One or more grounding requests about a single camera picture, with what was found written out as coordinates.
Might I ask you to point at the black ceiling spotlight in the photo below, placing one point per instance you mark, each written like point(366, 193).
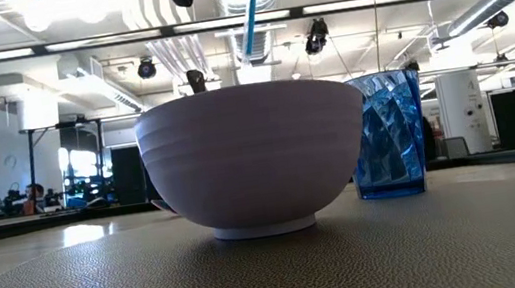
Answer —
point(497, 20)
point(146, 68)
point(315, 37)

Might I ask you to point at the lilac ribbed bowl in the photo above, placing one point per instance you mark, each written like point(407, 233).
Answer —
point(255, 164)

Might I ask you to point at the grey storage box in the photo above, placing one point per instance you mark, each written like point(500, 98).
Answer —
point(455, 148)

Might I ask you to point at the person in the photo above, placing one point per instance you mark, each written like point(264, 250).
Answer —
point(35, 195)

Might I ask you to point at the grey round placemat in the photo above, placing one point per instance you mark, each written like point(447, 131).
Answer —
point(275, 272)

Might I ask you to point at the light blue drinking straw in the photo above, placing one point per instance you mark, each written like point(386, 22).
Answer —
point(250, 19)

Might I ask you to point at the black background rig frame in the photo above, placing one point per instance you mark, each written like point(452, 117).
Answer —
point(33, 170)

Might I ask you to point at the black cabinet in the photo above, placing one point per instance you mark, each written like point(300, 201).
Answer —
point(128, 177)

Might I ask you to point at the blue faceted plastic cup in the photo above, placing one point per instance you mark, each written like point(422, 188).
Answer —
point(389, 145)

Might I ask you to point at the white round column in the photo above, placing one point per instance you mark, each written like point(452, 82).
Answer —
point(462, 110)

